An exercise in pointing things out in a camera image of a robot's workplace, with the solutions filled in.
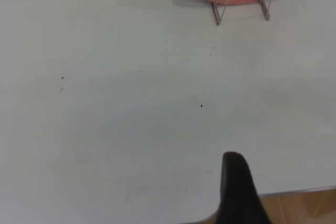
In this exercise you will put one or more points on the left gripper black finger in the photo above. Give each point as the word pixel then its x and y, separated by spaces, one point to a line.
pixel 236 187

